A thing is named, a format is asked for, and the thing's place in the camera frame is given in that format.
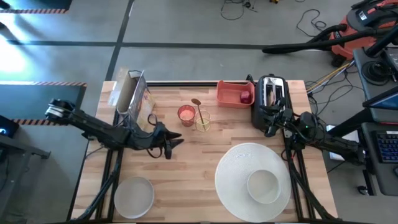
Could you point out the dark monitor screen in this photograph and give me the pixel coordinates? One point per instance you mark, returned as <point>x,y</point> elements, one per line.
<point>385,102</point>

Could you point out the black diagonal support pole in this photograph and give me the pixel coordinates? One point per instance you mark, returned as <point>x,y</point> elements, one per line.
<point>357,119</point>

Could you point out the white paper sheet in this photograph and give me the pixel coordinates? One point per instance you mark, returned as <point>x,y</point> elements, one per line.
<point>351,135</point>

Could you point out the black vacuum wand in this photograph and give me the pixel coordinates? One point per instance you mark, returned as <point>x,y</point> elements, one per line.
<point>295,46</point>

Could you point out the orange plastic basket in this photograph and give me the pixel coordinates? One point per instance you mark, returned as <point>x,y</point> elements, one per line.
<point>230,96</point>

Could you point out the white bowl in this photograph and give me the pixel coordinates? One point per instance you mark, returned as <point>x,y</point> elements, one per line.
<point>263,186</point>

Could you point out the white round plate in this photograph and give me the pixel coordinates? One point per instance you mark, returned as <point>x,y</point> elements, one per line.
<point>133,197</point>

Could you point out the large white plate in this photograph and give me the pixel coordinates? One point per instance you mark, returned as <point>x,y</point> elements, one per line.
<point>233,186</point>

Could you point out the orange vacuum cleaner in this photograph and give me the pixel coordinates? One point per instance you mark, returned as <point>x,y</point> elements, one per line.
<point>351,49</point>

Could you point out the black diagonal tube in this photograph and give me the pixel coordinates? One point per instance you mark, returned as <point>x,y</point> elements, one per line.
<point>382,42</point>

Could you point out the dark grey desk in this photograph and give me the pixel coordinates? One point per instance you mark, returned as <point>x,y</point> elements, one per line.
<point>18,146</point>

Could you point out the clear yellow glass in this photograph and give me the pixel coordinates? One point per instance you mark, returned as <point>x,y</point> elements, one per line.
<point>202,123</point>

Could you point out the red glass tumbler with juice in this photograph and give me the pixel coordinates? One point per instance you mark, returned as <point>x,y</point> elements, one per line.
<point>186,115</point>

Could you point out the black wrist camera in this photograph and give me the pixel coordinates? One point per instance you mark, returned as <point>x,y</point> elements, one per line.
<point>168,152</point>
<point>270,130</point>

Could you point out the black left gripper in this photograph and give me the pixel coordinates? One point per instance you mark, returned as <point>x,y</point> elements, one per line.
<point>158,137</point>

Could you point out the red apple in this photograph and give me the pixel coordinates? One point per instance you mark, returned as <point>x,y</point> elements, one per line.
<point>246,97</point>

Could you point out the black keyboard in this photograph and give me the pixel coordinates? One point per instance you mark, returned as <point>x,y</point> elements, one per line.
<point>387,146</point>

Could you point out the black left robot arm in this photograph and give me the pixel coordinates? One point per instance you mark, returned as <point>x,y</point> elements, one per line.
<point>93,126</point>

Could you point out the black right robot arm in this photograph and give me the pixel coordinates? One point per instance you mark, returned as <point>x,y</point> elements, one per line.
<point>339,147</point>

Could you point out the black hazard-striped floor mat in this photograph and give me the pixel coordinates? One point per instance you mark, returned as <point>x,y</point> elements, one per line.
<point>46,3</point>
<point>40,102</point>

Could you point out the blue cereal box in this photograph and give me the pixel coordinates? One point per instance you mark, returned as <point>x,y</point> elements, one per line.
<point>133,99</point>

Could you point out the black table rail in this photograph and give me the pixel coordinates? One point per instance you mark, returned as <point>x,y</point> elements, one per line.
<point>186,83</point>

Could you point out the black two-slot toaster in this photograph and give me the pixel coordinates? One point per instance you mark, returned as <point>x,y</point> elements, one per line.
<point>259,93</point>

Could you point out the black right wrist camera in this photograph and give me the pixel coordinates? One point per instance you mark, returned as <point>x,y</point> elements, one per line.
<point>270,130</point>

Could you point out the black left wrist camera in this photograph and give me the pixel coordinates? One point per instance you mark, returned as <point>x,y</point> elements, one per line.
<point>168,152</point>

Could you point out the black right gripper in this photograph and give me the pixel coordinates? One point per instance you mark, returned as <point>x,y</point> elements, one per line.
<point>283,116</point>

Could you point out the black device with blue light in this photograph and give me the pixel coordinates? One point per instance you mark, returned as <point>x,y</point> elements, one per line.
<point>7,127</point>

